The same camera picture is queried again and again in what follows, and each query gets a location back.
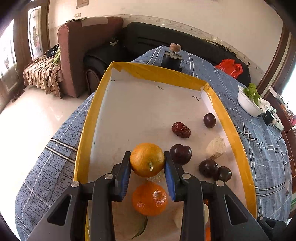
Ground large mandarin orange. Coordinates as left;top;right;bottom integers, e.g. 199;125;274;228
205;226;211;241

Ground white bowl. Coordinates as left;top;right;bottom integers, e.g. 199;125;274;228
237;85;263;117

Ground white cloth pile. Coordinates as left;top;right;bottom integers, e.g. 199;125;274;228
258;98;284;132

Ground patterned covered bench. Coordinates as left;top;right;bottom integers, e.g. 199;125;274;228
23;44;63;98

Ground yellow-rimmed white tray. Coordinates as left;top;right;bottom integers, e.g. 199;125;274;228
74;62;257;219

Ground yellowish orange with stem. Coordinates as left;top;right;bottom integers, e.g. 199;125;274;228
130;143;165;178

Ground blue plaid tablecloth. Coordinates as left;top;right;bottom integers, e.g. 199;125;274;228
15;51;292;240

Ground mandarin with green leaf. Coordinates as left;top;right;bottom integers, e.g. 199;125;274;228
132;181;168;238

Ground small black cup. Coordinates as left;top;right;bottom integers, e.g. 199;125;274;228
262;109;274;126

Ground small dark plum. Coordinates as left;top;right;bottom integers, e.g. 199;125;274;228
203;113;216;128

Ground dried red jujube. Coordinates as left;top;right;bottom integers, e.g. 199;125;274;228
171;121;191;138

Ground black bottle with cork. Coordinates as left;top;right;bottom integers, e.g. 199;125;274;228
161;43;182;72

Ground green lettuce leaves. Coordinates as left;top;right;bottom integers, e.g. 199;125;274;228
243;83;260;105

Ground black sofa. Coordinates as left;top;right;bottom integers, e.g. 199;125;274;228
83;22;251;86

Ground red plastic bag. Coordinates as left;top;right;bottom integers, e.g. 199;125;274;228
215;59;243;79

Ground brown armchair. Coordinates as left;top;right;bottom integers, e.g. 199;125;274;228
57;16;123;97

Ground large dark plum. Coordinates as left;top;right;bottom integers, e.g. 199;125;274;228
170;144;192;165

